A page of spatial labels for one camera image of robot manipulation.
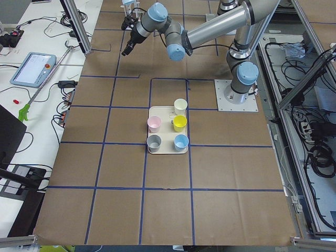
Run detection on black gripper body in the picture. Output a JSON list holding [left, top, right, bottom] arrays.
[[127, 25, 147, 51]]

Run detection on light blue plastic cup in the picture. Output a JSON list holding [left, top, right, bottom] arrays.
[[122, 0, 136, 6]]

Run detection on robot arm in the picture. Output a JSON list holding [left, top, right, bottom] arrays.
[[121, 0, 279, 104]]

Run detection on pale green plastic cup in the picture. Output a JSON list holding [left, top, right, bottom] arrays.
[[174, 98, 188, 115]]

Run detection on pink plastic cup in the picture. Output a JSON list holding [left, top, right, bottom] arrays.
[[147, 115, 162, 133]]

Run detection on yellow plastic cup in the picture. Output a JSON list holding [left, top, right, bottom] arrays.
[[173, 115, 187, 132]]

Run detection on grey plastic cup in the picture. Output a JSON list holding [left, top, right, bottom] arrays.
[[146, 134, 162, 153]]

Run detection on black power adapter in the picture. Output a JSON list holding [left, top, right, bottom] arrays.
[[57, 80, 78, 89]]

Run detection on cream plastic tray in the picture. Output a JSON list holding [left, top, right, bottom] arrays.
[[148, 106, 188, 154]]

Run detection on blue teach pendant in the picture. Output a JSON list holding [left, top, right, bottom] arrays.
[[10, 52, 57, 88]]

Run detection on metal reacher grabber tool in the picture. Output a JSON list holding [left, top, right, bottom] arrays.
[[18, 40, 77, 122]]

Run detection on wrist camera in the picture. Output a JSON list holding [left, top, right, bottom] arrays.
[[121, 15, 138, 30]]

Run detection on white wire cup rack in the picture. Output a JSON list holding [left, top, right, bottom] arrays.
[[120, 1, 140, 16]]

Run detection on aluminium frame post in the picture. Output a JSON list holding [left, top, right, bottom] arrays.
[[60, 0, 92, 55]]

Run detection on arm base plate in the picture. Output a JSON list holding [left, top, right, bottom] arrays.
[[214, 79, 258, 112], [205, 13, 218, 22]]

